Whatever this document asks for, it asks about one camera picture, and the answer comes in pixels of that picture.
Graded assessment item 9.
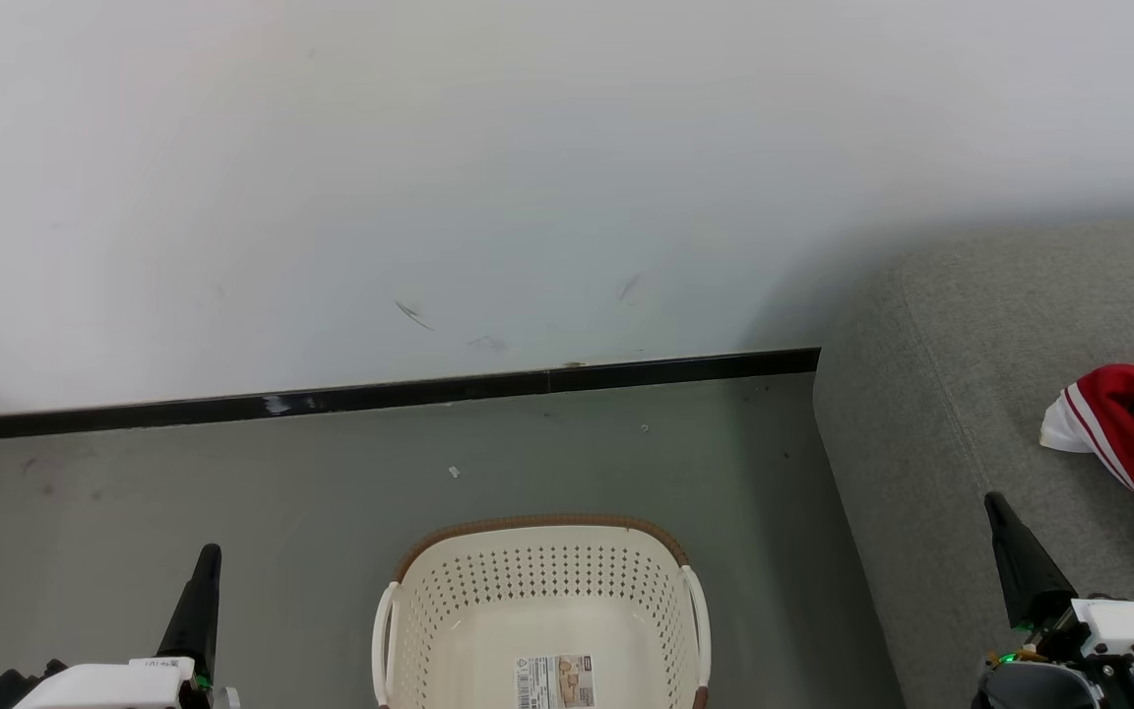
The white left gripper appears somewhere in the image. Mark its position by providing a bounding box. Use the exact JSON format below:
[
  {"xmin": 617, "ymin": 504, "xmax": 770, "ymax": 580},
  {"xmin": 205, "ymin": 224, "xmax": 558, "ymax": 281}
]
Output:
[{"xmin": 12, "ymin": 544, "xmax": 240, "ymax": 709}]

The grey fabric sofa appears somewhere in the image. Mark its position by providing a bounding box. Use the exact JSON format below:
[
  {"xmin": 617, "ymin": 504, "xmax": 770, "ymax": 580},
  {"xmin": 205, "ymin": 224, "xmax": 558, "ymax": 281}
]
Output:
[{"xmin": 811, "ymin": 212, "xmax": 1134, "ymax": 709}]

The black skirting board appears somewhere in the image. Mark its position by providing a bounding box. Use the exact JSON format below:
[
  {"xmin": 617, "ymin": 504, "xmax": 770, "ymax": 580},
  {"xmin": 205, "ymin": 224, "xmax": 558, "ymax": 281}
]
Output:
[{"xmin": 0, "ymin": 347, "xmax": 821, "ymax": 444}]

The cream perforated laundry basket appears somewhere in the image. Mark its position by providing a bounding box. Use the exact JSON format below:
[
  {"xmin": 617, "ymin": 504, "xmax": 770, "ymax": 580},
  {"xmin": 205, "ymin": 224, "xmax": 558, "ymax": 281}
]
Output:
[{"xmin": 371, "ymin": 513, "xmax": 713, "ymax": 709}]

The printed paper label sticker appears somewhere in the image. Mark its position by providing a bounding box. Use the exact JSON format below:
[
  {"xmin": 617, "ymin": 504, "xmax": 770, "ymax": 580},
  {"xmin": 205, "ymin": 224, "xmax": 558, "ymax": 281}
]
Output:
[{"xmin": 514, "ymin": 654, "xmax": 596, "ymax": 709}]

